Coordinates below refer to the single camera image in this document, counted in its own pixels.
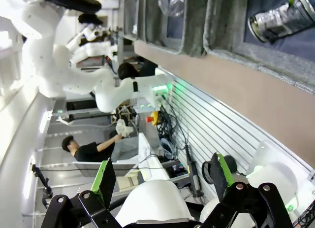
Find white monitor panel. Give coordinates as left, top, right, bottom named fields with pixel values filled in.
left=137, top=132, right=173, bottom=183

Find person with black hair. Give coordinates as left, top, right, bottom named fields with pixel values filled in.
left=117, top=60, right=158, bottom=81

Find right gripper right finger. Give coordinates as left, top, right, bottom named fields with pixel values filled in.
left=201, top=153, right=294, bottom=228

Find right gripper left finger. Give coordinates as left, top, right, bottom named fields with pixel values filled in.
left=44, top=158, right=117, bottom=228

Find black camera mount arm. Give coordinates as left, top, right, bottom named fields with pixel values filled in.
left=31, top=163, right=54, bottom=209

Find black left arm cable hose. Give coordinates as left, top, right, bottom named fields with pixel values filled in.
left=26, top=0, right=103, bottom=15

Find man in black t-shirt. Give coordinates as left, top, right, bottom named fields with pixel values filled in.
left=61, top=134, right=124, bottom=163

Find yellow red emergency stop button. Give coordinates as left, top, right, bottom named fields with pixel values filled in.
left=145, top=110, right=163, bottom=127

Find grey fabric basket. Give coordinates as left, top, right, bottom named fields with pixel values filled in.
left=203, top=0, right=315, bottom=96
left=137, top=0, right=210, bottom=57
left=123, top=0, right=146, bottom=41

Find small cardboard box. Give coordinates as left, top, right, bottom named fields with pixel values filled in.
left=116, top=169, right=141, bottom=192

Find white cloth bundle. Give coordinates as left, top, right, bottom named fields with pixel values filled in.
left=115, top=118, right=135, bottom=138

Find clear plastic cup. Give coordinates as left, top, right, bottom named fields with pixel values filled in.
left=158, top=0, right=187, bottom=17

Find crushed black drink can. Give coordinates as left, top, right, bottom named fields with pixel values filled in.
left=248, top=0, right=315, bottom=44

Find aluminium slotted table panel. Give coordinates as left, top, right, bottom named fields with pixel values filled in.
left=157, top=66, right=315, bottom=196

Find black cable bundle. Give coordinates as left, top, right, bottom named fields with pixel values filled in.
left=156, top=97, right=190, bottom=164

